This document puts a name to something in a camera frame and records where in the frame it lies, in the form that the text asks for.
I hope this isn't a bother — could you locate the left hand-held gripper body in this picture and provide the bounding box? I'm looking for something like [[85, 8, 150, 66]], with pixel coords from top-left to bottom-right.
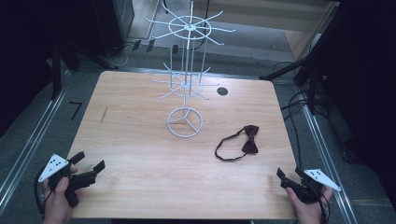
[[37, 153, 97, 209]]

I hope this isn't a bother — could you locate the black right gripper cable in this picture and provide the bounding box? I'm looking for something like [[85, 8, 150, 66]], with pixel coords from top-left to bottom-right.
[[307, 176, 332, 224]]

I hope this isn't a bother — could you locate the metal floor rail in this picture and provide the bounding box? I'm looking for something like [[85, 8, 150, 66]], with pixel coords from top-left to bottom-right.
[[0, 70, 73, 216], [300, 102, 362, 224]]

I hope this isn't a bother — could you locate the person's left hand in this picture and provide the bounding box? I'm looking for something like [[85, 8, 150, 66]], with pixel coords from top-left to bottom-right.
[[42, 167, 83, 224]]

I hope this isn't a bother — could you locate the white floor cable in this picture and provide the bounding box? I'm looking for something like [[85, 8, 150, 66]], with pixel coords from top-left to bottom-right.
[[101, 41, 138, 69]]

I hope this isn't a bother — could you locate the dark brown bow tie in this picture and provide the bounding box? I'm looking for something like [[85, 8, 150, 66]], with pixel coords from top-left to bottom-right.
[[214, 124, 261, 162]]

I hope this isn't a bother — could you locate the person's right hand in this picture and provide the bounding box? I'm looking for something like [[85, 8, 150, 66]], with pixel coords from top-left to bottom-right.
[[285, 185, 334, 224]]

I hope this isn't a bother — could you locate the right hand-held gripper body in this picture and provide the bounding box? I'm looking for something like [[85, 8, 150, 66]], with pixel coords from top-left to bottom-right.
[[280, 168, 342, 204]]

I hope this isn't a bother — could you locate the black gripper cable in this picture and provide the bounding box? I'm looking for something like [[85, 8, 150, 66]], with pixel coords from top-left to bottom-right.
[[33, 167, 50, 217], [307, 176, 332, 224]]

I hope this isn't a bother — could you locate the black stand leg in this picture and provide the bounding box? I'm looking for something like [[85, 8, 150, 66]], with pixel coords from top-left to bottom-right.
[[259, 46, 325, 82], [50, 38, 64, 101]]

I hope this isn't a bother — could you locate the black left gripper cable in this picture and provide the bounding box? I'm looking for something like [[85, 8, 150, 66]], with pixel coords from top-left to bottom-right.
[[33, 167, 50, 217]]

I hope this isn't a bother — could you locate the white wire display rack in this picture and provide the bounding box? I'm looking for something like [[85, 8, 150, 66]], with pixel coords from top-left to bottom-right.
[[143, 0, 237, 139]]

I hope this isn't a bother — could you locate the black floor cable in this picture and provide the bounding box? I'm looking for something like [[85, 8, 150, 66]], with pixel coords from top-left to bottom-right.
[[279, 88, 316, 171]]

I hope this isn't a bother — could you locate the dark cabinet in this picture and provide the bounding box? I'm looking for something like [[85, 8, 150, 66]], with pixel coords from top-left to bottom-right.
[[90, 0, 135, 59]]

